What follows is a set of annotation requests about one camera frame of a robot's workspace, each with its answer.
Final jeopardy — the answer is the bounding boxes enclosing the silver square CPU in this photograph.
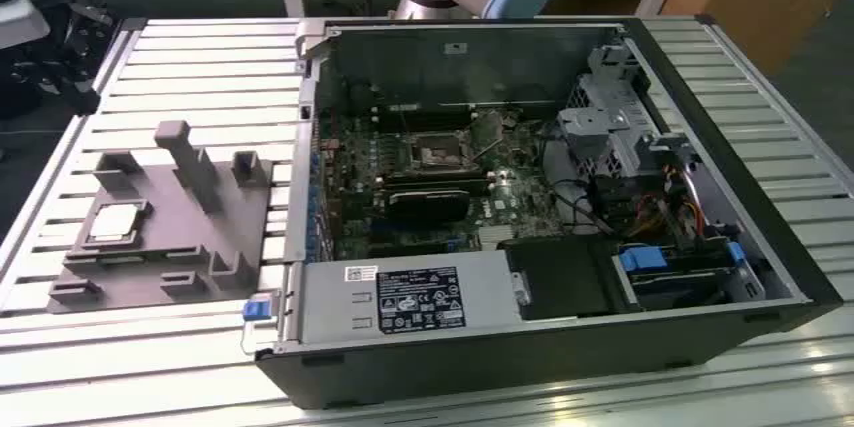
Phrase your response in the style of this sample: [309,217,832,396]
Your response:
[89,201,153,244]

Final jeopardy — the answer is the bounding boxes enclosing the CPU socket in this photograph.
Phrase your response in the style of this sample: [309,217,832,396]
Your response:
[405,133,480,174]

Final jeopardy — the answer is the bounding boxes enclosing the grey plastic parts rack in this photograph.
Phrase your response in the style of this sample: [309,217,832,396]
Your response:
[47,119,279,316]

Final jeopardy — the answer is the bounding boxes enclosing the empty black RAM slots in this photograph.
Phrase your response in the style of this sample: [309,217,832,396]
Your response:
[371,100,470,134]

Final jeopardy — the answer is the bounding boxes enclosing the blue case latch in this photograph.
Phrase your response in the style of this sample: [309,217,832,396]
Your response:
[242,296,277,321]

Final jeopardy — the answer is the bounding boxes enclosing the black RAM sticks pair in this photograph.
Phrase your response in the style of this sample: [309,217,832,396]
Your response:
[378,170,494,194]

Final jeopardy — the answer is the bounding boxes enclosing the black graphics card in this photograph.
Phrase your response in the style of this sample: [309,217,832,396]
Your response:
[385,188,472,224]

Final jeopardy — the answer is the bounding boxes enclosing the silver power supply unit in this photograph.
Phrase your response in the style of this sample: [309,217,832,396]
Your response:
[293,250,524,344]

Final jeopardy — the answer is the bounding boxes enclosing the thin metal locking lever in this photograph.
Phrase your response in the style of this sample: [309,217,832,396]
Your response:
[472,138,504,162]

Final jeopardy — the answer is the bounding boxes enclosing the metal socket cover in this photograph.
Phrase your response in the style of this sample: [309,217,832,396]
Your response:
[466,111,513,146]

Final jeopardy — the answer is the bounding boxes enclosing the small silver chipset heatsink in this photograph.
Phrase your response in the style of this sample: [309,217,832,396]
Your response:
[478,225,514,249]

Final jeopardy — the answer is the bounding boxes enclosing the green motherboard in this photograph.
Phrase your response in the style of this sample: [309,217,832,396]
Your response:
[311,106,570,264]

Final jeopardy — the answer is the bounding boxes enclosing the silver metal drive cage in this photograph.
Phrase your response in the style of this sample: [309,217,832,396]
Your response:
[557,44,670,183]

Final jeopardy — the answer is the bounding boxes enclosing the black plastic fan shroud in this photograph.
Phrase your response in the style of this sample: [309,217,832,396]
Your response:
[501,238,630,321]

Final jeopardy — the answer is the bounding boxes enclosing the black open PC case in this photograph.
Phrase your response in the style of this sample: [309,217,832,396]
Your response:
[253,16,844,411]

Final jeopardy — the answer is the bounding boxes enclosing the blue disk carrier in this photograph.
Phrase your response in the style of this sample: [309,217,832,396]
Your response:
[618,245,669,279]

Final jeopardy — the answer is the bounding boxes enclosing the yellow red wire bundle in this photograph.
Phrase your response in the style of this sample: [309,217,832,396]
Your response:
[633,161,710,241]

